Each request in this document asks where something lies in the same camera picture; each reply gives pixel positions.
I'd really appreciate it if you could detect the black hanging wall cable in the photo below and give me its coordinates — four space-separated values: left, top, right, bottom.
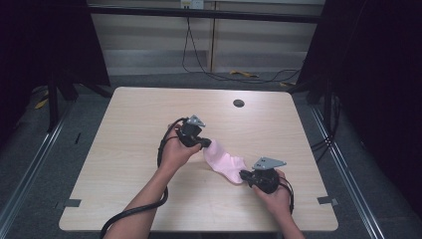
180 16 304 85

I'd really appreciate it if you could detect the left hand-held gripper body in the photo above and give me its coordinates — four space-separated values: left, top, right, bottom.
174 114 207 149

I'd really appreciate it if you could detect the pink sock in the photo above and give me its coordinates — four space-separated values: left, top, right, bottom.
202 138 250 185

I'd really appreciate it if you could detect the person's right hand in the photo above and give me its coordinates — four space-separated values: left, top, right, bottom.
251 168 294 217

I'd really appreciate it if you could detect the black curtain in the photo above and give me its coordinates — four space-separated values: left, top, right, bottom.
296 0 422 208
0 0 111 137

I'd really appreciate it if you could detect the yellow floor strip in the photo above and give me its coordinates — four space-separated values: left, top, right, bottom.
229 69 261 80

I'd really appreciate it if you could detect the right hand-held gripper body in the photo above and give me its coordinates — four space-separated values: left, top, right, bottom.
247 156 289 195

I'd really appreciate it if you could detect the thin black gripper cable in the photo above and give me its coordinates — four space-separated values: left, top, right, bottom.
278 174 297 215

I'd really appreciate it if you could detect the person's left hand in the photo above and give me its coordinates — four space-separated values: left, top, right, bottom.
159 122 203 173

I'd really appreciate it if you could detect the black cable bundle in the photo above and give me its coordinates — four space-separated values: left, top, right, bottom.
309 95 343 164

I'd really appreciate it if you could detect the white wall socket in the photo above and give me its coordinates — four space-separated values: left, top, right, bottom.
179 0 205 10

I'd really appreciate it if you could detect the black metal stand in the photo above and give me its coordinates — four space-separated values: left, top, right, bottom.
45 75 80 133

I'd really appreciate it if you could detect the silver floor rail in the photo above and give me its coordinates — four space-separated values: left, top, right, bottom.
309 105 386 239
0 99 75 232

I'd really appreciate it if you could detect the yellow floor tape piece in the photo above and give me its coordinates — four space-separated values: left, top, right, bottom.
34 90 51 111

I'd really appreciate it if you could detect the black horizontal bar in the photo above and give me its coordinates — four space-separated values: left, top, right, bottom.
87 4 325 25

